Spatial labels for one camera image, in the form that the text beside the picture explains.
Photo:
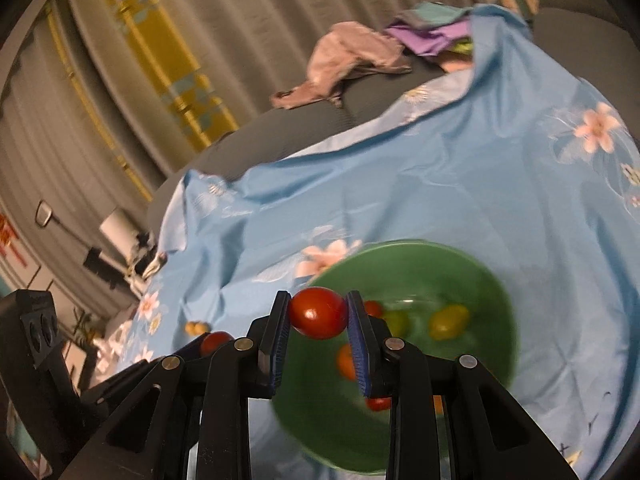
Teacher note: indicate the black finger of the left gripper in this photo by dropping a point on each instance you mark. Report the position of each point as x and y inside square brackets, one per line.
[102, 399]

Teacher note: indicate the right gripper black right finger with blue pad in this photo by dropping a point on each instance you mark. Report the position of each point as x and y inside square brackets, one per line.
[388, 367]

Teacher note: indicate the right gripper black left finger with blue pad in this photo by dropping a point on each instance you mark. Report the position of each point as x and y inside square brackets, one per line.
[247, 368]

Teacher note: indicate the green lime fruit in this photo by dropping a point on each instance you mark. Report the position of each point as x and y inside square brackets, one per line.
[398, 322]

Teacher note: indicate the large red tomato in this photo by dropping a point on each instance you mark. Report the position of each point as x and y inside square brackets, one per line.
[374, 308]

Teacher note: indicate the yellow-green fruit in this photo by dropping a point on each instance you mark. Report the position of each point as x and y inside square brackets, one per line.
[449, 322]

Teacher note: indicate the small red cherry tomato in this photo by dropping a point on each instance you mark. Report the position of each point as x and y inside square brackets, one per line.
[318, 313]

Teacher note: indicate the orange mandarin left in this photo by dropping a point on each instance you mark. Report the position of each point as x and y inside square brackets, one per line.
[345, 364]

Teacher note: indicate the orange mandarin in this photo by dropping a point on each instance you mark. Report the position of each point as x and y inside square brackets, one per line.
[439, 408]
[345, 364]

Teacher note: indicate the orange mandarin right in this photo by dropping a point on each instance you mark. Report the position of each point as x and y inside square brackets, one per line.
[439, 408]

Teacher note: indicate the yellow-brown longan right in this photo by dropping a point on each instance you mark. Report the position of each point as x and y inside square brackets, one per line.
[200, 328]

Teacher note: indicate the potted green plant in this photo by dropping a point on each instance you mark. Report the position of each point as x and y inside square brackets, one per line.
[86, 329]

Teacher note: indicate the green plastic bowl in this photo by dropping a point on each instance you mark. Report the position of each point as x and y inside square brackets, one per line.
[325, 413]

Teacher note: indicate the black stand with mirror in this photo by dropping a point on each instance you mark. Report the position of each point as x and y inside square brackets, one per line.
[96, 260]

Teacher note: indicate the red chinese knot decoration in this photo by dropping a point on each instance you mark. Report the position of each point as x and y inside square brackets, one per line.
[8, 240]

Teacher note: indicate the white table lamp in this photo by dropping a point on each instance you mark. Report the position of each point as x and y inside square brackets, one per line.
[120, 231]

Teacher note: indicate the blue floral cloth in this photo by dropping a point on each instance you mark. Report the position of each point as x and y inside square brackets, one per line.
[516, 162]

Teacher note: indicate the yellow patterned curtain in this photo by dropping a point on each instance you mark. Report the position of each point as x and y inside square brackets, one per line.
[173, 71]

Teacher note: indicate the pink-grey crumpled garment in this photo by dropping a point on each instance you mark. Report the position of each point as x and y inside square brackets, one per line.
[349, 50]

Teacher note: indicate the purple folded clothes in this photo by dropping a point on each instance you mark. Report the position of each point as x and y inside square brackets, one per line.
[438, 33]

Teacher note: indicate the grey sofa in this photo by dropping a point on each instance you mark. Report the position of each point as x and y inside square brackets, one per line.
[594, 39]

